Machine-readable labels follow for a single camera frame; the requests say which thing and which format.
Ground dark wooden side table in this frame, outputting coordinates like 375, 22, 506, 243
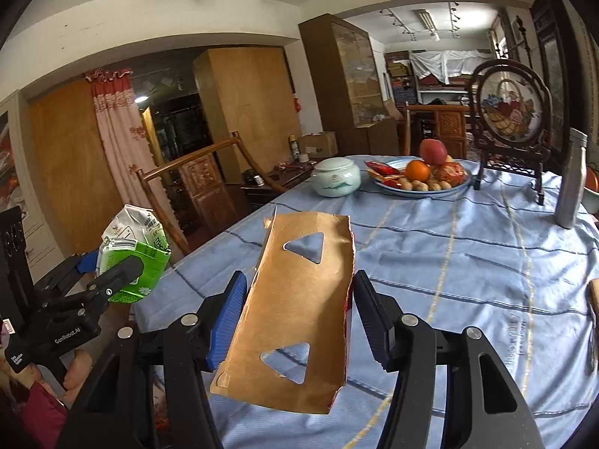
241, 168, 312, 211

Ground silver metal bottle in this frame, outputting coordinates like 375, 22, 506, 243
554, 128, 589, 230

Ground round embroidered table screen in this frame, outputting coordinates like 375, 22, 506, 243
469, 58, 553, 205

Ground green white milk carton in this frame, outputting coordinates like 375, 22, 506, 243
96, 204, 172, 305

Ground red snack packets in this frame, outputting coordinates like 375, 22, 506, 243
365, 161, 405, 183

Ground dark glass door cabinet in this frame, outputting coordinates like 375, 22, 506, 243
298, 14, 398, 155

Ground pale green ceramic jar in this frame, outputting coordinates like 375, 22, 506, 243
311, 158, 362, 198

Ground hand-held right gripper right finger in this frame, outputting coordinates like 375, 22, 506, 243
353, 270, 546, 449

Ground cardboard box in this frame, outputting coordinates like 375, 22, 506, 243
299, 132, 338, 159

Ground red apple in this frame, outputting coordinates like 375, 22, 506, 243
419, 139, 449, 166

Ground brown cardboard piece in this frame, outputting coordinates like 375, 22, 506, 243
209, 212, 356, 416

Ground tall dark carved cabinet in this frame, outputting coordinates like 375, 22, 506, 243
530, 0, 581, 141

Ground fluorescent ceiling lamp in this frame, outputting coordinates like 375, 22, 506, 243
413, 8, 438, 33

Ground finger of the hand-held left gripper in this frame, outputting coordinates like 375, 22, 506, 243
35, 251, 100, 297
44, 255, 145, 323

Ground brown leather wallet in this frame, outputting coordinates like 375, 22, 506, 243
586, 278, 599, 337

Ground white sheet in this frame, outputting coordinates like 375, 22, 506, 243
409, 50, 492, 86

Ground person's left hand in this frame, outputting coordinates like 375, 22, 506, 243
33, 351, 94, 405

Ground red gold patterned pouch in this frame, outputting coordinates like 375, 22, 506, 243
433, 161, 469, 185

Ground pile of walnuts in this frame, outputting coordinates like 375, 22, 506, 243
398, 178, 452, 193

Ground person's left forearm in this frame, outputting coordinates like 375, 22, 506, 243
0, 374, 69, 449

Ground light wooden wardrobe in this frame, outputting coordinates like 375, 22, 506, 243
193, 47, 302, 183

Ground pink floral door curtain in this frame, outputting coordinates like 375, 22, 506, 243
85, 68, 188, 256

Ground carved wooden chair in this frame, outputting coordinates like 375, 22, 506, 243
405, 104, 473, 160

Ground blue rimmed fruit plate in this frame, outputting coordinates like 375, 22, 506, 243
372, 159, 470, 196

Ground carved wooden armchair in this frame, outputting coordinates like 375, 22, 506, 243
136, 132, 288, 256

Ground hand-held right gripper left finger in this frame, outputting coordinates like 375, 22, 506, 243
55, 270, 248, 449

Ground orange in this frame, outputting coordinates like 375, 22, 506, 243
405, 159, 431, 182

